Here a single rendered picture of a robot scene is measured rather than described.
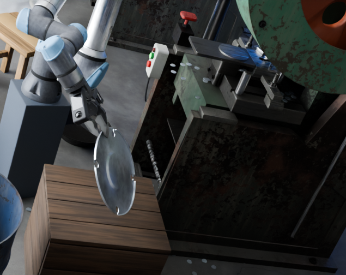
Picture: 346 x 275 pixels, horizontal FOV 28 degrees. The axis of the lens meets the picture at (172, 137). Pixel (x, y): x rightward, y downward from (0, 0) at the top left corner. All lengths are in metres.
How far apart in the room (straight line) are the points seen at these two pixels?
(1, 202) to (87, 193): 0.34
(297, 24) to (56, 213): 0.96
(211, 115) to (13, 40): 1.14
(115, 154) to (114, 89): 1.53
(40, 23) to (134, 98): 1.62
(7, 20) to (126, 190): 1.35
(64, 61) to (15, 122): 0.59
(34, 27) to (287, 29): 0.78
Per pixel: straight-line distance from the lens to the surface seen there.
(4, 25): 3.33
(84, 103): 2.12
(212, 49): 2.63
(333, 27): 2.29
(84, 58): 2.45
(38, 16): 2.21
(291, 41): 2.16
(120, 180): 2.26
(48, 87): 2.55
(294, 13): 2.12
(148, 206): 2.40
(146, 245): 2.24
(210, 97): 2.58
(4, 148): 2.75
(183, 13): 2.92
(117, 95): 3.72
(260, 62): 2.70
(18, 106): 2.60
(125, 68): 4.02
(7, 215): 2.14
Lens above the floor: 1.77
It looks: 30 degrees down
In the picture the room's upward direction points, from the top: 22 degrees clockwise
